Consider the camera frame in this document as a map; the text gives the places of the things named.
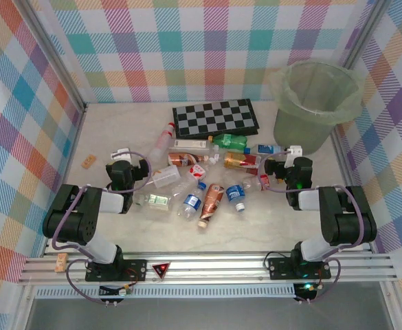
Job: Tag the aluminium corner post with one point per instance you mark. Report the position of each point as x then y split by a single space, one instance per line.
57 56
363 34

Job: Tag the green plastic bin liner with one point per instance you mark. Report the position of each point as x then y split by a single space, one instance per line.
279 89

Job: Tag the brown Nescafe coffee bottle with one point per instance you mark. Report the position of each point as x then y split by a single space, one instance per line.
185 159

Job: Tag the green soda bottle yellow cap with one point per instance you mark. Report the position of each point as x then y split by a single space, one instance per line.
229 141

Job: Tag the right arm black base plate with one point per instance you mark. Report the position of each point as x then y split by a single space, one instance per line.
279 268

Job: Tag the small tan wooden block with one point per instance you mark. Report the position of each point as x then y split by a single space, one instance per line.
62 263

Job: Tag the red triangle warning sign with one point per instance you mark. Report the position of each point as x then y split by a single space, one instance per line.
161 269

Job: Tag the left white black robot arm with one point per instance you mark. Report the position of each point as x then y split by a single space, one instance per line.
99 249

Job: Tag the black grey chessboard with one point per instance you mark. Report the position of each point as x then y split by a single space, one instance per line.
214 117

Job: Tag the blue label water bottle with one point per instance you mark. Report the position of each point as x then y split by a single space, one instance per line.
191 202
236 193

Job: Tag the blue-cap bottle blue white label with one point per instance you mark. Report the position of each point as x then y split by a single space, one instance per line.
267 149

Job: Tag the red-cap clear bottle red print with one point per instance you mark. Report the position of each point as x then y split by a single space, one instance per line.
163 142

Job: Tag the beige label clear bottle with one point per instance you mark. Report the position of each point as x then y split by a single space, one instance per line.
190 143

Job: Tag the crushed copper coffee bottle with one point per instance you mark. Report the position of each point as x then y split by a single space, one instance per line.
211 203

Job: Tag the clear bottle green label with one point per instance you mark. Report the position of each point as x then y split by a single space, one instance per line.
157 200

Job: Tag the aluminium mounting rail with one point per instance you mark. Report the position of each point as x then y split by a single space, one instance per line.
221 269

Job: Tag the small circuit board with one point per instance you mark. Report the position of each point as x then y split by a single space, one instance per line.
116 292
307 287

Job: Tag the orange wooden block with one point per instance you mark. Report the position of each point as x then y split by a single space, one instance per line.
89 161

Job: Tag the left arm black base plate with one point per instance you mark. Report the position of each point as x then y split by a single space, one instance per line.
135 271

